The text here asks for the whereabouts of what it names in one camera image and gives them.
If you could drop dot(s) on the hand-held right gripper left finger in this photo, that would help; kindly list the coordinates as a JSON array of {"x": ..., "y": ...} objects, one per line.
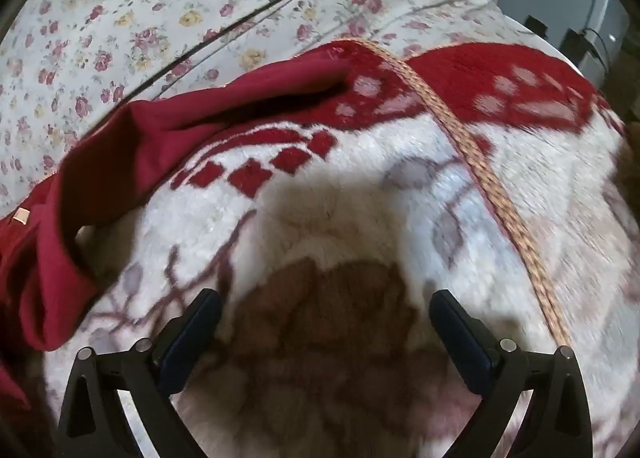
[{"x": 192, "y": 338}]

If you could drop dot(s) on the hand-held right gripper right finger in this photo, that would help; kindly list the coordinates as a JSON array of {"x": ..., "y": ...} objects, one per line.
[{"x": 460, "y": 338}]

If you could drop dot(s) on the dark red garment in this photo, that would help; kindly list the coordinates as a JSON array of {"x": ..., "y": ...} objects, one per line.
[{"x": 125, "y": 148}]

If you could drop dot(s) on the red and white plush blanket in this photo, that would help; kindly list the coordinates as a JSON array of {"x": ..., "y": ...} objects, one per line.
[{"x": 350, "y": 178}]

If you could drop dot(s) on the black device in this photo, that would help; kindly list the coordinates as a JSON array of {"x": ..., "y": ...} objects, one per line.
[{"x": 575, "y": 45}]

